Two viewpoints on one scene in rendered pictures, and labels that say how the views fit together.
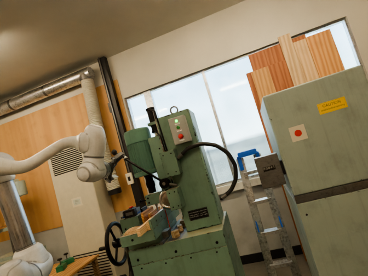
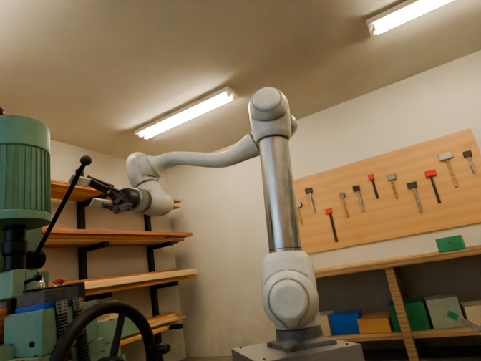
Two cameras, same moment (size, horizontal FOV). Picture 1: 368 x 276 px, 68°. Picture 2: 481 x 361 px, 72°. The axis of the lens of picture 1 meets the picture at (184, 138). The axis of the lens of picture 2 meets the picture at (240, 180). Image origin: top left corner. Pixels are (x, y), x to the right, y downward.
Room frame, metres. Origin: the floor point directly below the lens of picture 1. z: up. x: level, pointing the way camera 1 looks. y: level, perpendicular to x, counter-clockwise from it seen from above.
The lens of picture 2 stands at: (2.54, 1.15, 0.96)
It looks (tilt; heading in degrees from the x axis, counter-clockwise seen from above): 15 degrees up; 194
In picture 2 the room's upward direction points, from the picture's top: 10 degrees counter-clockwise
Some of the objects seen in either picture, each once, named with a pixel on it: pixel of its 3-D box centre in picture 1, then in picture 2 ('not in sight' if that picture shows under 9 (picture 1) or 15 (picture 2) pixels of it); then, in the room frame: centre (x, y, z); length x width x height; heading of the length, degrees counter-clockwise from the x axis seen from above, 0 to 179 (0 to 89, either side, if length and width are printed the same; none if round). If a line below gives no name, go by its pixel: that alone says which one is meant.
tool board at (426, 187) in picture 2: not in sight; (377, 197); (-1.24, 1.70, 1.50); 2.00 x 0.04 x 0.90; 76
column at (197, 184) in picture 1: (190, 168); not in sight; (1.76, 0.01, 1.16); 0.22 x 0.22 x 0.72; 79
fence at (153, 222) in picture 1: (165, 212); not in sight; (1.83, 0.26, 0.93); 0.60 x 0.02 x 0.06; 169
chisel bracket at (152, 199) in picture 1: (157, 199); (11, 288); (1.80, 0.28, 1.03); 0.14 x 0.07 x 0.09; 79
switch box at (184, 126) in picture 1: (179, 130); not in sight; (1.61, 0.01, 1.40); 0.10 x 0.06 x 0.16; 79
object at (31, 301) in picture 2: (131, 211); (55, 294); (1.87, 0.49, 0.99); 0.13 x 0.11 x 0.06; 169
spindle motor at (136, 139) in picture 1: (142, 152); (16, 175); (1.81, 0.30, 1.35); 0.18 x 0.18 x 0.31
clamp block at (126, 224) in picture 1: (134, 222); (52, 327); (1.87, 0.48, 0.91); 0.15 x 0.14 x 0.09; 169
